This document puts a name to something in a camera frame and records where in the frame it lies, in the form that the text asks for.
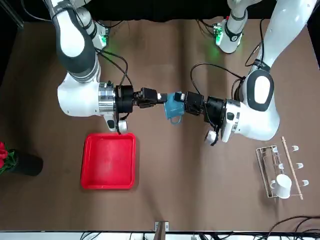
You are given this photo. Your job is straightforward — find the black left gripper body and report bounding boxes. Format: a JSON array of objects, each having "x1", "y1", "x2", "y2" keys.
[{"x1": 203, "y1": 95, "x2": 227, "y2": 125}]

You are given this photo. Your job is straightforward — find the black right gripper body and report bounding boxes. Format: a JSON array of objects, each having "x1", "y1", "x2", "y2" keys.
[{"x1": 114, "y1": 85, "x2": 142, "y2": 115}]

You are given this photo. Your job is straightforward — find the blue cup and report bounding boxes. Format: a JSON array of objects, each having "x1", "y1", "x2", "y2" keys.
[{"x1": 163, "y1": 92, "x2": 186, "y2": 125}]

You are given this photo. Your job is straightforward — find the white cup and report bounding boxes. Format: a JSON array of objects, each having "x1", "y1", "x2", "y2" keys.
[{"x1": 269, "y1": 174, "x2": 293, "y2": 200}]

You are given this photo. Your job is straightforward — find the red plastic tray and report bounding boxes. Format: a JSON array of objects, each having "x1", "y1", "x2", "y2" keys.
[{"x1": 80, "y1": 132, "x2": 137, "y2": 190}]

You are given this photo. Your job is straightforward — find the black cylindrical vase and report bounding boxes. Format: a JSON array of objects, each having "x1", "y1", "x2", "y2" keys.
[{"x1": 9, "y1": 149, "x2": 44, "y2": 177}]

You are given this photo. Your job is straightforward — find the red artificial flowers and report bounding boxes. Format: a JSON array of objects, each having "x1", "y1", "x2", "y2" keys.
[{"x1": 0, "y1": 141, "x2": 17, "y2": 176}]

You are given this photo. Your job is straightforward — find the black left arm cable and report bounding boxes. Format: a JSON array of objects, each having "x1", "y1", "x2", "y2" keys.
[{"x1": 190, "y1": 62, "x2": 247, "y2": 101}]

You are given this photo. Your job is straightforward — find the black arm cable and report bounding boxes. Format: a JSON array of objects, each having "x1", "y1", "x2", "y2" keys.
[
  {"x1": 190, "y1": 62, "x2": 247, "y2": 101},
  {"x1": 96, "y1": 48, "x2": 133, "y2": 87}
]

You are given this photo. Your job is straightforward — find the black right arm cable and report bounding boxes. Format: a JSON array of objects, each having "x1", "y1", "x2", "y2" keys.
[{"x1": 96, "y1": 48, "x2": 133, "y2": 87}]

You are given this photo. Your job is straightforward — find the white wire cup rack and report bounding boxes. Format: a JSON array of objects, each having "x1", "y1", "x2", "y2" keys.
[{"x1": 255, "y1": 136, "x2": 310, "y2": 201}]

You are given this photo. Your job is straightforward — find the aluminium post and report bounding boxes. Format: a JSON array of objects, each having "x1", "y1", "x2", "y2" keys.
[{"x1": 152, "y1": 220, "x2": 170, "y2": 240}]

